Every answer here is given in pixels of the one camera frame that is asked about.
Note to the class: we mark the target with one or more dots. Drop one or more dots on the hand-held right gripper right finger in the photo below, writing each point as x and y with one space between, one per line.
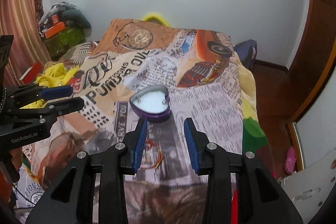
191 145

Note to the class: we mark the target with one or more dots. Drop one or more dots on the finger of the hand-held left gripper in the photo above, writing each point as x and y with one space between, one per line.
56 92
68 105

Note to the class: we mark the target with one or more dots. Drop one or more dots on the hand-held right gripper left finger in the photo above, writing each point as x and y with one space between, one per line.
138 145

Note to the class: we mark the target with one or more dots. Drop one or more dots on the purple heart-shaped jewelry box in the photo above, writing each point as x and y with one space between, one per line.
152 108

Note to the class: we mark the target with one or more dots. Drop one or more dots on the yellow cloth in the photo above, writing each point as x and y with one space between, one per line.
56 74

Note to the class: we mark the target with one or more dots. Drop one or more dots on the red box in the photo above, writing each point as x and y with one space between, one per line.
31 73

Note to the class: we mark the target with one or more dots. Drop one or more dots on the newspaper and car printed blanket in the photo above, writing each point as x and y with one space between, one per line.
207 108

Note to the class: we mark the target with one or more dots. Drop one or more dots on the green patterned box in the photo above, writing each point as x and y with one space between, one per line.
64 41

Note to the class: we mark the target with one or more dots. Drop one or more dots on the white printed shirt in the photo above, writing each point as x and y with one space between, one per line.
31 192

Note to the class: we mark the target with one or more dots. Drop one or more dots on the orange shoe box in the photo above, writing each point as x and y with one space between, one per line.
53 29

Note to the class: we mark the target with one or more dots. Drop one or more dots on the pile of dark clothes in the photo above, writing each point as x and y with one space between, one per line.
69 14

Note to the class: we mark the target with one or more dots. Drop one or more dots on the yellow and green fleece blanket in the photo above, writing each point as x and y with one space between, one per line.
249 87

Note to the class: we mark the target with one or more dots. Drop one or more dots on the brown striped curtain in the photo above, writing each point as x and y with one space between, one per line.
18 16

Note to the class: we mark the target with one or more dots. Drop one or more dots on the pink clog shoe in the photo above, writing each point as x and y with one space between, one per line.
290 161

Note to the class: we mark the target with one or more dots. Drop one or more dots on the dark blue bag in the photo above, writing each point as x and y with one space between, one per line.
245 53

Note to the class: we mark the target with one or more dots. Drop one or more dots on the yellow plastic basket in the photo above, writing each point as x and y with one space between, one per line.
157 18

